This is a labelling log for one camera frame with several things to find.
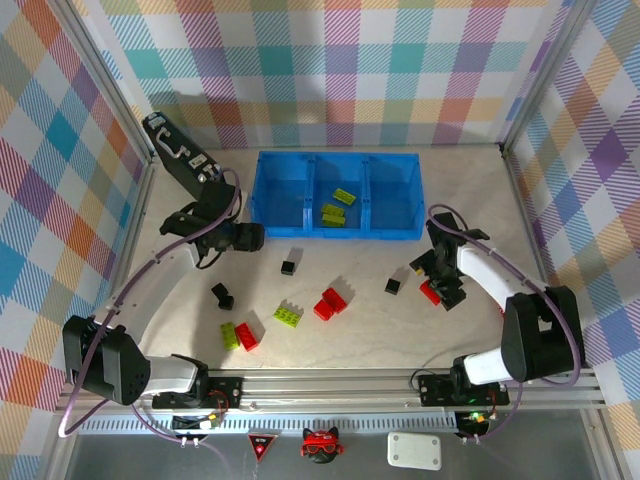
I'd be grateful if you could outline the blue plastic bin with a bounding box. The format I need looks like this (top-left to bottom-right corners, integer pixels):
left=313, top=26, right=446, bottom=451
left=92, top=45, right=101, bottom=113
left=363, top=152, right=426, bottom=242
left=249, top=151, right=314, bottom=239
left=305, top=152, right=371, bottom=240

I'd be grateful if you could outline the black hard case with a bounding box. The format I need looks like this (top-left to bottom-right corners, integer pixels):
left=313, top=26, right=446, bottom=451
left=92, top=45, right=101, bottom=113
left=142, top=112, right=224, bottom=201

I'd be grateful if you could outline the small circuit board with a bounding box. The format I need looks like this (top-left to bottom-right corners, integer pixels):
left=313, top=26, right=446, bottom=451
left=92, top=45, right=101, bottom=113
left=456, top=409, right=494, bottom=437
left=172, top=412, right=222, bottom=434

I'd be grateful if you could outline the white rectangular box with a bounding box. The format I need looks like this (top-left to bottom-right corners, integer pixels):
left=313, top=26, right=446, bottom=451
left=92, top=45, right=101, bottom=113
left=386, top=431, right=444, bottom=471

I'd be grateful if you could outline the plaid backdrop panel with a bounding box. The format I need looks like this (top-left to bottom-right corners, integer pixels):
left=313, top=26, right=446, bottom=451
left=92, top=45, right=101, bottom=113
left=509, top=0, right=640, bottom=416
left=0, top=0, right=151, bottom=401
left=79, top=0, right=566, bottom=151

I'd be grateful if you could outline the cat figure with red glasses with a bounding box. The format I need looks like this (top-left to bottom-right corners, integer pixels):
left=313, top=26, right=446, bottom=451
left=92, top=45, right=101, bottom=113
left=300, top=426, right=342, bottom=464

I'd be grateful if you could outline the perforated metal grille strip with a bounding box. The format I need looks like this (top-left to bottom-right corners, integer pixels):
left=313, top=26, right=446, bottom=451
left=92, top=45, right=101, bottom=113
left=79, top=417, right=459, bottom=432

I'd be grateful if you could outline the red triangle emblem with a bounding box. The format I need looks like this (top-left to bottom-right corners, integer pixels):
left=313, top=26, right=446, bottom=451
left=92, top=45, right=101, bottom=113
left=247, top=433, right=277, bottom=464

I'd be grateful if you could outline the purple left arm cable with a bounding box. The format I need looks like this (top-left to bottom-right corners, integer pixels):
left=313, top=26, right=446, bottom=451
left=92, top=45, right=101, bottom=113
left=57, top=167, right=244, bottom=454

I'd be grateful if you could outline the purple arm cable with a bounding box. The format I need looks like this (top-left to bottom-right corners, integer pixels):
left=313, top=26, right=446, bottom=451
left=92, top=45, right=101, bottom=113
left=427, top=202, right=587, bottom=451
left=57, top=167, right=244, bottom=454

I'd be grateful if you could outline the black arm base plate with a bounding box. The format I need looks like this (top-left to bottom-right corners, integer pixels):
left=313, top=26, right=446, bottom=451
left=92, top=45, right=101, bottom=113
left=152, top=377, right=245, bottom=410
left=418, top=373, right=510, bottom=406

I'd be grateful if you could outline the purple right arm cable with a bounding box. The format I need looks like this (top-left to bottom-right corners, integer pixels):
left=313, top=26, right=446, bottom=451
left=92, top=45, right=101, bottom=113
left=427, top=202, right=587, bottom=451

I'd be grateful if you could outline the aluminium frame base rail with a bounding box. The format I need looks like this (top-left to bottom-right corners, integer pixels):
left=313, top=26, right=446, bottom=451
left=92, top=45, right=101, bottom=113
left=57, top=369, right=606, bottom=416

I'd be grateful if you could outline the aluminium frame post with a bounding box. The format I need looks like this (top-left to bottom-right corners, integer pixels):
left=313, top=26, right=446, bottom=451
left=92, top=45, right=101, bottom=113
left=62, top=0, right=156, bottom=161
left=497, top=0, right=601, bottom=156

